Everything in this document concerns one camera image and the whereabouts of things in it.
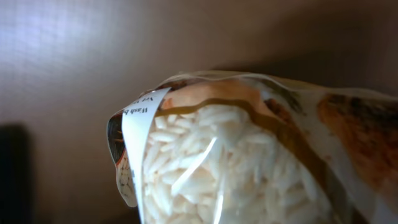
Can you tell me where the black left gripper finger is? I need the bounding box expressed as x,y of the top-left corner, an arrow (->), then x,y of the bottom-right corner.
1,124 -> 32,223

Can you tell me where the beige snack bag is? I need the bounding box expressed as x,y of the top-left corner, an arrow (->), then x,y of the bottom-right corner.
107,71 -> 397,223

